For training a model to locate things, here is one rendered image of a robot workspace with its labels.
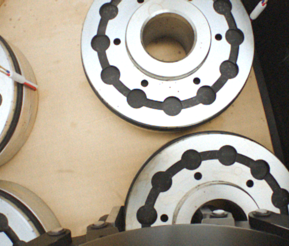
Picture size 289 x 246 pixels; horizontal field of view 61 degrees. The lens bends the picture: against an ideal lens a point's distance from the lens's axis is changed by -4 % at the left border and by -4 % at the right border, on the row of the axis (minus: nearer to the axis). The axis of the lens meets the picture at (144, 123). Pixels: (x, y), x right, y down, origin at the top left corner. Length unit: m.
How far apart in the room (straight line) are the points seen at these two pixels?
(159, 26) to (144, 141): 0.07
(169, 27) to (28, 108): 0.10
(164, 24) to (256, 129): 0.09
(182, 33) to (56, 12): 0.09
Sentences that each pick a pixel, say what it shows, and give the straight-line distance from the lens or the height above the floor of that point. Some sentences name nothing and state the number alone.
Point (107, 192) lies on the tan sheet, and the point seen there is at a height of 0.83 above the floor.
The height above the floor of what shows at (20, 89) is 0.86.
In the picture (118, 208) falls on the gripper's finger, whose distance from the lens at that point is 0.16.
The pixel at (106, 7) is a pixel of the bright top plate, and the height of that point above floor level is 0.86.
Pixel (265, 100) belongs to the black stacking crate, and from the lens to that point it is 0.20.
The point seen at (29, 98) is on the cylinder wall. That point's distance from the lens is 0.18.
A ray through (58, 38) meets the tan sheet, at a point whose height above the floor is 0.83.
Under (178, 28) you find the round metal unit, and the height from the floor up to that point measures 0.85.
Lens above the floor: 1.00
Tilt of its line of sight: 85 degrees down
